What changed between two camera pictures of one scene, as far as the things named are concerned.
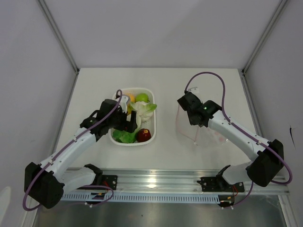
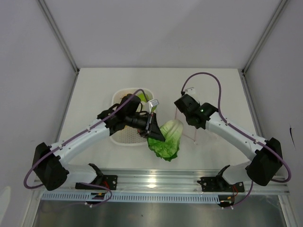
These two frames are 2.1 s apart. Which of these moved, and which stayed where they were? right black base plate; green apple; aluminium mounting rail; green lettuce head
Moved: green lettuce head
Stayed: green apple; right black base plate; aluminium mounting rail
